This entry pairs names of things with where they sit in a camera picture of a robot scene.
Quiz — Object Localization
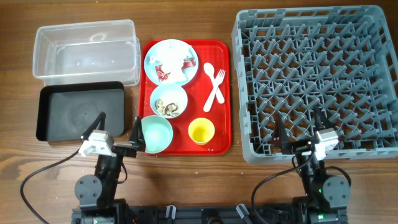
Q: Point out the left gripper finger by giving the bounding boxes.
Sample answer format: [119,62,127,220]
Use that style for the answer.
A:
[128,116,146,152]
[81,112,106,139]

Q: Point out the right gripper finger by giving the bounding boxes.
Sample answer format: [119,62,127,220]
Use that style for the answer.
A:
[313,106,335,131]
[272,112,292,152]

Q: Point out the mint green bowl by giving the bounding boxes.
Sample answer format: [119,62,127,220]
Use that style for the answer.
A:
[141,115,174,154]

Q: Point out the rice and nut leftovers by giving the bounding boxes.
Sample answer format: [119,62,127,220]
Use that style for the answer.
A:
[155,99,180,118]

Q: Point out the light blue small bowl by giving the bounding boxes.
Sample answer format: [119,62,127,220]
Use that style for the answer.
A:
[150,84,188,119]

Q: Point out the light blue plate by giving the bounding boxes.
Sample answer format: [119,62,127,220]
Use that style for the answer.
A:
[144,39,199,86]

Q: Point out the white tissue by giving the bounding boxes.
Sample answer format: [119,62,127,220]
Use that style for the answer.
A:
[149,44,191,83]

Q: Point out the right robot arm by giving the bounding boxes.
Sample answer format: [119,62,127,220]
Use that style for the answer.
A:
[272,107,351,223]

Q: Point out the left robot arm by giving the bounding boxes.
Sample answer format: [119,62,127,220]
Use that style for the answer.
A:
[71,112,146,224]

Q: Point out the grey dishwasher rack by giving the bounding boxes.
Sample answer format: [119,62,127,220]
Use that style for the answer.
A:
[231,5,397,164]

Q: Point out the black rectangular tray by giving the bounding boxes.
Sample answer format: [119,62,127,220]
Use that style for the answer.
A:
[36,82,124,142]

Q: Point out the yellow cup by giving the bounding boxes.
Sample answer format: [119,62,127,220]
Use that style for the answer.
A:
[188,118,215,146]

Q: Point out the clear plastic bin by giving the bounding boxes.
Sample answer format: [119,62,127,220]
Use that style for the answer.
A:
[32,19,141,86]

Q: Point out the red serving tray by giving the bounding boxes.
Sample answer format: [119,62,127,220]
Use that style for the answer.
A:
[158,40,232,156]

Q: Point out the white plastic fork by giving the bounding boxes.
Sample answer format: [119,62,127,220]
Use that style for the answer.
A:
[203,70,226,112]

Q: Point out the white plastic spoon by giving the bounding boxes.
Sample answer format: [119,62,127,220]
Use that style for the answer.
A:
[203,62,225,104]

